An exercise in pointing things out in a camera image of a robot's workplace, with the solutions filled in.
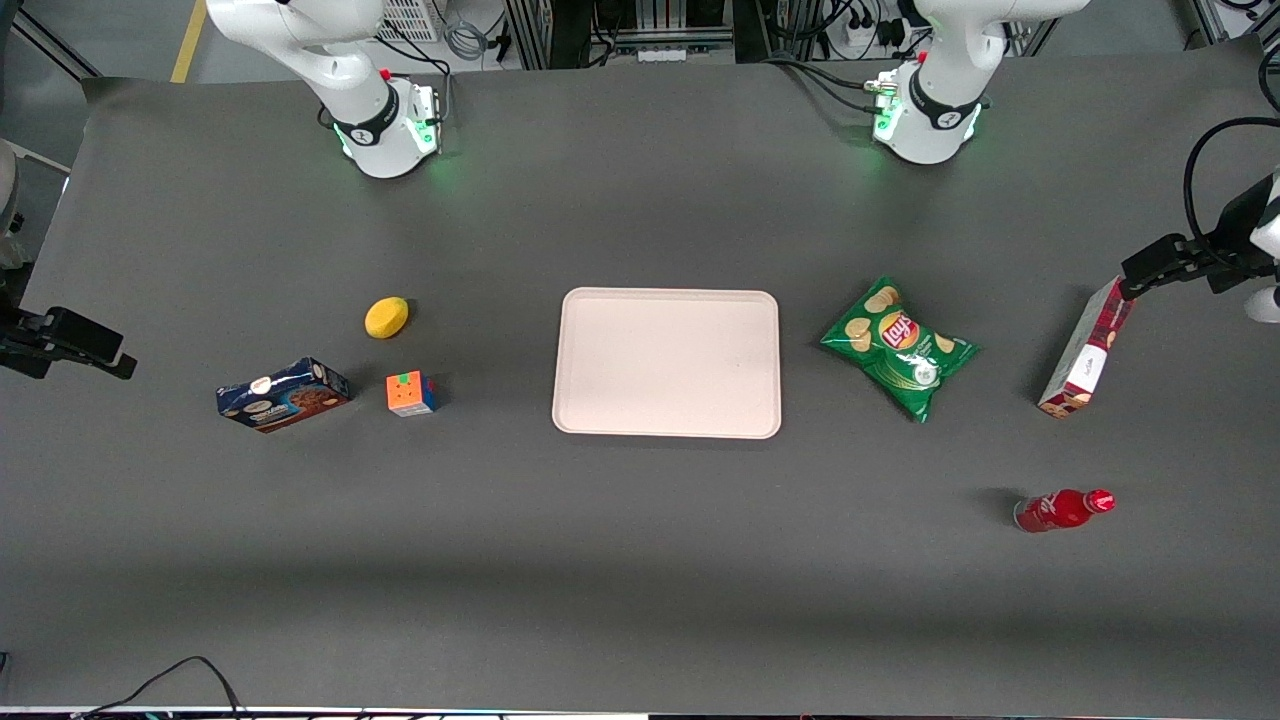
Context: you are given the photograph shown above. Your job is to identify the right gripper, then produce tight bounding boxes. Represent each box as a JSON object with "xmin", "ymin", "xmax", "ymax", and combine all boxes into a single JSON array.
[{"xmin": 0, "ymin": 305, "xmax": 139, "ymax": 382}]

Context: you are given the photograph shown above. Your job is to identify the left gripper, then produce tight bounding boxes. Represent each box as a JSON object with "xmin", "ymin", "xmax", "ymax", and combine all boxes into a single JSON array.
[{"xmin": 1118, "ymin": 178, "xmax": 1280, "ymax": 323}]

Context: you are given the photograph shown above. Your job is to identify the red cookie box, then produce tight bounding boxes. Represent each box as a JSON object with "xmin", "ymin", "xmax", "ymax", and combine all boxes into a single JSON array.
[{"xmin": 1037, "ymin": 277, "xmax": 1137, "ymax": 419}]

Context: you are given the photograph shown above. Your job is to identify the blue cookie box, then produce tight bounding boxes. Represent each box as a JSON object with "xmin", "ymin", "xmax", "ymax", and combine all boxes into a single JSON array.
[{"xmin": 216, "ymin": 357, "xmax": 352, "ymax": 434}]

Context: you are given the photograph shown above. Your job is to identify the pale pink plastic tray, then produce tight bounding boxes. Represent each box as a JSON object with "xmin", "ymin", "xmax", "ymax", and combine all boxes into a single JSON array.
[{"xmin": 552, "ymin": 287, "xmax": 782, "ymax": 440}]

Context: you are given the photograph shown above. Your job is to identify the red soda bottle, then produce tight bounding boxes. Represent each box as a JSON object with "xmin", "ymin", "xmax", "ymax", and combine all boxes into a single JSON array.
[{"xmin": 1013, "ymin": 488, "xmax": 1117, "ymax": 534}]

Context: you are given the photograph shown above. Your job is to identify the green chips bag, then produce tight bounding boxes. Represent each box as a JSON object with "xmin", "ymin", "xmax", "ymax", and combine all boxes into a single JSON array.
[{"xmin": 820, "ymin": 277, "xmax": 981, "ymax": 424}]

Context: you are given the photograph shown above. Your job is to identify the yellow lemon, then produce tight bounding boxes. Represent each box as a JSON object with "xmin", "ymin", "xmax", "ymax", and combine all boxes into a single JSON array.
[{"xmin": 364, "ymin": 296, "xmax": 410, "ymax": 341}]

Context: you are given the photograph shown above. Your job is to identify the colourful puzzle cube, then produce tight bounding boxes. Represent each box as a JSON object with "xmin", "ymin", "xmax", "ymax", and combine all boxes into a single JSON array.
[{"xmin": 385, "ymin": 370, "xmax": 439, "ymax": 418}]

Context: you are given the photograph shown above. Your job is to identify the large white power strip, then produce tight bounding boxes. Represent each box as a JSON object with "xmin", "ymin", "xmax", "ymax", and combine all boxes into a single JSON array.
[{"xmin": 843, "ymin": 12, "xmax": 909, "ymax": 53}]

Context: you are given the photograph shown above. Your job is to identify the dark grey table mat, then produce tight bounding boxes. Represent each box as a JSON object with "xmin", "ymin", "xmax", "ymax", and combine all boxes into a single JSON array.
[{"xmin": 0, "ymin": 35, "xmax": 1280, "ymax": 717}]

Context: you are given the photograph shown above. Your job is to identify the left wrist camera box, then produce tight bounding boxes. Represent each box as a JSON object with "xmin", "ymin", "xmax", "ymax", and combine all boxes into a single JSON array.
[{"xmin": 1120, "ymin": 233, "xmax": 1193, "ymax": 292}]

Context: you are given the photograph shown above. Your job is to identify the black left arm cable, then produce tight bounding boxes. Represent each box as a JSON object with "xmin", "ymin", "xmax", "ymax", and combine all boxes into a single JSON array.
[{"xmin": 1183, "ymin": 116, "xmax": 1280, "ymax": 246}]

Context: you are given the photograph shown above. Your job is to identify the thin black table-edge cable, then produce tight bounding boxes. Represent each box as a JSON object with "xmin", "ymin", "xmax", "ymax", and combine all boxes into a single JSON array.
[{"xmin": 72, "ymin": 656, "xmax": 247, "ymax": 720}]

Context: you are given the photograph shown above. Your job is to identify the black left base cables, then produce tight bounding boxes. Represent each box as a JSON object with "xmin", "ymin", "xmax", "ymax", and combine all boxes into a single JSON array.
[{"xmin": 763, "ymin": 55, "xmax": 889, "ymax": 113}]

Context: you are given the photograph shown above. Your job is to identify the black right base cable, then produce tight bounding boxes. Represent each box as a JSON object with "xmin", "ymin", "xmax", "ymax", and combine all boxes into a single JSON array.
[{"xmin": 372, "ymin": 38, "xmax": 453, "ymax": 131}]

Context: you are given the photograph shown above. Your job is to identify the grey coiled cable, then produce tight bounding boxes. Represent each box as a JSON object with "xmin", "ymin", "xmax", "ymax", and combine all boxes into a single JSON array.
[{"xmin": 443, "ymin": 0, "xmax": 489, "ymax": 63}]

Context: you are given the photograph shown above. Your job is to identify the aluminium frame post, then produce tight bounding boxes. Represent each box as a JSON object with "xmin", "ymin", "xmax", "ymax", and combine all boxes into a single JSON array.
[{"xmin": 505, "ymin": 0, "xmax": 553, "ymax": 71}]

